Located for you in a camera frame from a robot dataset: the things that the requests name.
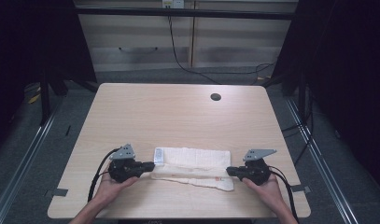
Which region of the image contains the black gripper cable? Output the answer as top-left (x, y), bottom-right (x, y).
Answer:
top-left (267, 165), bottom-right (300, 224)
top-left (87, 147), bottom-right (121, 203)

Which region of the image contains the long black hanging cable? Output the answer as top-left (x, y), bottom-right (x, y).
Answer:
top-left (167, 15), bottom-right (276, 86)

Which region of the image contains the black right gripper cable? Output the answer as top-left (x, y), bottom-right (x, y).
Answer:
top-left (267, 165), bottom-right (300, 224)

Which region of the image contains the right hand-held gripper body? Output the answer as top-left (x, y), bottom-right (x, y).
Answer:
top-left (238, 148), bottom-right (277, 186)

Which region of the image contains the person's left hand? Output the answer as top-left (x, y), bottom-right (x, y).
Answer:
top-left (91, 172), bottom-right (139, 210)

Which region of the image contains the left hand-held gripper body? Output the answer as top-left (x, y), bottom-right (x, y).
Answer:
top-left (107, 143), bottom-right (143, 184)

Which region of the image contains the aluminium floor rail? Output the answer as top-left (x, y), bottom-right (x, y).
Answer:
top-left (0, 96), bottom-right (66, 224)
top-left (285, 97), bottom-right (360, 224)

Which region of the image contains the black metal stand leg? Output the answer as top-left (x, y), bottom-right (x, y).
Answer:
top-left (38, 69), bottom-right (52, 126)

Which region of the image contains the white towel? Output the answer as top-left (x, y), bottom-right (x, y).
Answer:
top-left (149, 147), bottom-right (235, 192)

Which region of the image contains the white power outlet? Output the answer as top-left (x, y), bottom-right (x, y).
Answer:
top-left (162, 0), bottom-right (186, 9)

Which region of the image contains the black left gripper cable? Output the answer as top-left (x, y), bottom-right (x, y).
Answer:
top-left (87, 147), bottom-right (121, 203)

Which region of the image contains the grey tape strip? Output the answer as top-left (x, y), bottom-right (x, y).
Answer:
top-left (290, 184), bottom-right (312, 194)

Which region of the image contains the black horizontal frame bar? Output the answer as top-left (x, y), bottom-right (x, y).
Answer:
top-left (75, 7), bottom-right (299, 21)

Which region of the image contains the black curtain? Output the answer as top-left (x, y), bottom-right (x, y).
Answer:
top-left (0, 0), bottom-right (98, 153)
top-left (271, 0), bottom-right (380, 195)

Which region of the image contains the person's right hand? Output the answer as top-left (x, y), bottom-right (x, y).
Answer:
top-left (242, 175), bottom-right (287, 213)

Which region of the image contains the white cabinet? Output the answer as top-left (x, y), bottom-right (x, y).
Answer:
top-left (73, 0), bottom-right (300, 73)

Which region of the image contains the black floor cable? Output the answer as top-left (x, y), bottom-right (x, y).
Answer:
top-left (280, 87), bottom-right (315, 166)

